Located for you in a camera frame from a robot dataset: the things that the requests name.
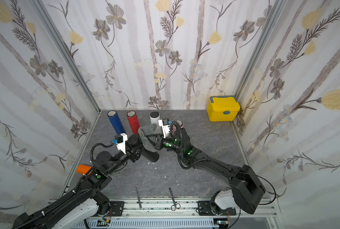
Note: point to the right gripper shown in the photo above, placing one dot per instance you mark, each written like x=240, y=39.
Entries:
x=160, y=142

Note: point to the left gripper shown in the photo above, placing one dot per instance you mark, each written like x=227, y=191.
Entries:
x=133, y=155

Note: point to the black thermos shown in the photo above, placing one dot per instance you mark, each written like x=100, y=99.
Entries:
x=151, y=156

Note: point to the grey cloth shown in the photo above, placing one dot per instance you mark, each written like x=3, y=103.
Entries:
x=144, y=131

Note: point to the pink thermos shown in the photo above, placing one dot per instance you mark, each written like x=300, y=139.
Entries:
x=179, y=124

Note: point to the white thermos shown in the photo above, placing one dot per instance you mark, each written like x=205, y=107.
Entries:
x=154, y=117

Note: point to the blue thermos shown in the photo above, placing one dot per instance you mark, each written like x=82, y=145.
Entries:
x=116, y=122

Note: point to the red thermos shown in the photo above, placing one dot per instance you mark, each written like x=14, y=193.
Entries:
x=133, y=121

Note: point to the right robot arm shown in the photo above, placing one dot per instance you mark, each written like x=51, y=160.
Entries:
x=246, y=188

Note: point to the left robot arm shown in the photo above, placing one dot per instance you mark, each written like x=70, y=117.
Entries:
x=86, y=198

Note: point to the metal tweezers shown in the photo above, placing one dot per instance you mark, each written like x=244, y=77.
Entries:
x=138, y=198

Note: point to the orange cap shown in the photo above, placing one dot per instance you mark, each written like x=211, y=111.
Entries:
x=83, y=169

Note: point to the scissors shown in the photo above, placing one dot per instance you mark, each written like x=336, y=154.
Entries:
x=175, y=205

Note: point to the yellow lidded box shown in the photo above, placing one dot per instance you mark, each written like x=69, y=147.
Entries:
x=222, y=108

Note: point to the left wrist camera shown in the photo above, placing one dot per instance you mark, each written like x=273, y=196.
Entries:
x=120, y=142

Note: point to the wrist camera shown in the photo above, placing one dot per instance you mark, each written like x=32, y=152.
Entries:
x=120, y=142
x=164, y=124

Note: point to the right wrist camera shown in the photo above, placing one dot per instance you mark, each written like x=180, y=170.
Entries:
x=164, y=124

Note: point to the aluminium front rail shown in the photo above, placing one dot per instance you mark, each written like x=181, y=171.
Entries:
x=156, y=214

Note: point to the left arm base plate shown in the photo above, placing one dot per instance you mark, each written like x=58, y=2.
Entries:
x=115, y=209

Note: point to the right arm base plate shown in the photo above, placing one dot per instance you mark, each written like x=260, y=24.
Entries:
x=206, y=208

